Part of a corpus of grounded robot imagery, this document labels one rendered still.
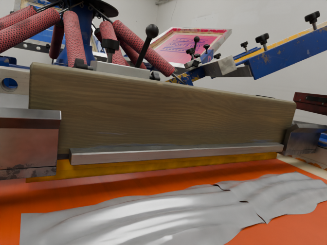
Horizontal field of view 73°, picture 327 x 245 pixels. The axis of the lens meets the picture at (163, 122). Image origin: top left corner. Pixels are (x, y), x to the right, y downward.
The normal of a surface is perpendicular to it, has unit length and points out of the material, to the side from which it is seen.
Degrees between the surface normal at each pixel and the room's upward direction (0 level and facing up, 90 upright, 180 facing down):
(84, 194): 0
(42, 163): 90
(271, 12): 90
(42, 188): 0
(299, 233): 0
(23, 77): 90
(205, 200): 33
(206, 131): 90
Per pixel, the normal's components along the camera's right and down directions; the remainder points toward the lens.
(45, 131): 0.51, 0.25
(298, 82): -0.85, -0.03
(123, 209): 0.44, -0.68
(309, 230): 0.15, -0.97
